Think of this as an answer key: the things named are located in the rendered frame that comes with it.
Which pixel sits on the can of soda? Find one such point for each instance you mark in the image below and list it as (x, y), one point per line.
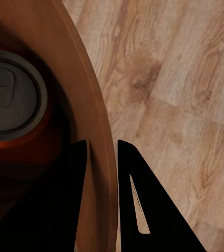
(27, 98)
(44, 149)

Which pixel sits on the trash can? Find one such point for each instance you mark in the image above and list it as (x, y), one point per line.
(44, 30)

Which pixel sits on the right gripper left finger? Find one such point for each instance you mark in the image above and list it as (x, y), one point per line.
(45, 218)

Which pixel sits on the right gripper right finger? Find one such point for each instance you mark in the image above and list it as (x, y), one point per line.
(169, 231)

